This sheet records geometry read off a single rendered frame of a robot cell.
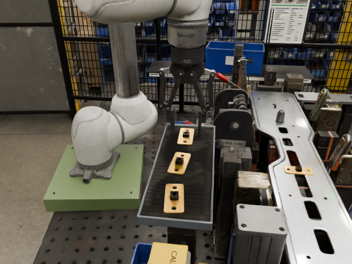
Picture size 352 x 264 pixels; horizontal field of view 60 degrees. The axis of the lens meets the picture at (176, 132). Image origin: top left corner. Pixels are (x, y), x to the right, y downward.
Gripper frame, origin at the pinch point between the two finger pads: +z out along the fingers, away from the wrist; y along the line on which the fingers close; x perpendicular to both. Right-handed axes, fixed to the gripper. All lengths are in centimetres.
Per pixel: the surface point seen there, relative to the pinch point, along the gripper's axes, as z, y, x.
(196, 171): 4.1, 3.9, -14.8
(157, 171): 4.1, -4.7, -15.9
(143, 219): 4.0, -4.7, -30.7
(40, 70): 59, -163, 203
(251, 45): 5, 27, 108
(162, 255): 4.1, -0.1, -38.0
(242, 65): 1, 18, 55
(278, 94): 20, 38, 73
